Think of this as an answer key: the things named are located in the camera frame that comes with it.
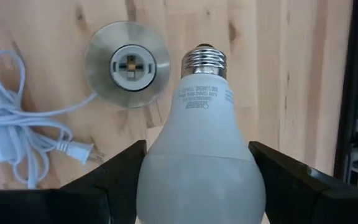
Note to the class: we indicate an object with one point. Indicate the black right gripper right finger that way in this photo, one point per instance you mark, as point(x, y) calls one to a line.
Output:
point(306, 199)

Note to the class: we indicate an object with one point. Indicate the brushed metal lamp base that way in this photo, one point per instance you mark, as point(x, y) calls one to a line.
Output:
point(104, 77)

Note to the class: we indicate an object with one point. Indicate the black aluminium table frame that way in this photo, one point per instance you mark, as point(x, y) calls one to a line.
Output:
point(353, 93)

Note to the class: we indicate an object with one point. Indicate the white LED lightbulb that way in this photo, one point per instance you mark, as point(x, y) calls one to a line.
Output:
point(197, 140)

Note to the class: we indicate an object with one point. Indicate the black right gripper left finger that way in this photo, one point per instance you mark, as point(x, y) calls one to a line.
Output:
point(73, 205)

